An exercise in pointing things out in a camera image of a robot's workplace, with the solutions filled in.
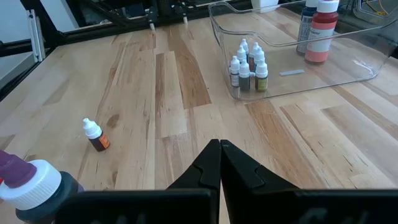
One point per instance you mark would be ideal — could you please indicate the small teal dropper bottle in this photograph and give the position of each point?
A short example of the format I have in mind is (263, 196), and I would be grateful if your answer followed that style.
(244, 44)

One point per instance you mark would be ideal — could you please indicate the small brown dropper bottle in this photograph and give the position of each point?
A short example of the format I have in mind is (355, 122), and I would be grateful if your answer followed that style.
(241, 53)

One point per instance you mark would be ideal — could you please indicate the small-leaf plant white pot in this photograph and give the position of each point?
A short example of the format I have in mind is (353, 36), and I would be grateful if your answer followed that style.
(264, 4)

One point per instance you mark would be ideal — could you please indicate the clear plastic bin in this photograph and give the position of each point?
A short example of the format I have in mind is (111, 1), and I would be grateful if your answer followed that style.
(326, 81)

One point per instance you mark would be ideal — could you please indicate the small orange-label dropper bottle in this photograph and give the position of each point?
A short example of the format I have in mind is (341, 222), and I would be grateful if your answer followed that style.
(99, 141)

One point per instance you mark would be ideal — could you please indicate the white peg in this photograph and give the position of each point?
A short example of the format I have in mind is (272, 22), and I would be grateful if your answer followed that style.
(185, 20)
(152, 27)

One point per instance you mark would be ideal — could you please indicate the large purple colouring bottle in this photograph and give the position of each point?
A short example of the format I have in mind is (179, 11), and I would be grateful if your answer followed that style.
(37, 189)

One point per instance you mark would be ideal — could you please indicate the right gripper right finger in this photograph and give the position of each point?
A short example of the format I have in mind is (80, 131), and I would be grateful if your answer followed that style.
(239, 177)

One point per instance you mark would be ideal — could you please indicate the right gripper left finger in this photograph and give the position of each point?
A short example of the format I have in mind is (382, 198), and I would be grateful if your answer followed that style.
(205, 174)

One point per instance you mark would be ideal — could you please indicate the large red colouring bottle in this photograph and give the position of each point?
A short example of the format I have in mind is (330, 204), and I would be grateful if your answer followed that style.
(320, 40)

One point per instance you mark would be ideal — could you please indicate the large blue colouring bottle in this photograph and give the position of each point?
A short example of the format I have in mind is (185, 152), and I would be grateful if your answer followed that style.
(306, 31)

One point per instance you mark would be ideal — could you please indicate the silver bracket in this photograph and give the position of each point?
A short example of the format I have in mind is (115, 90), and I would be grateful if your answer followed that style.
(35, 37)

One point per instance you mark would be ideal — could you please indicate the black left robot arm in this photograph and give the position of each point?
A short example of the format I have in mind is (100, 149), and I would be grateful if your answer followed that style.
(164, 9)

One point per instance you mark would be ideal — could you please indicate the small green-label dropper bottle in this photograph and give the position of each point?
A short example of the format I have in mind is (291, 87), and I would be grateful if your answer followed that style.
(261, 81)

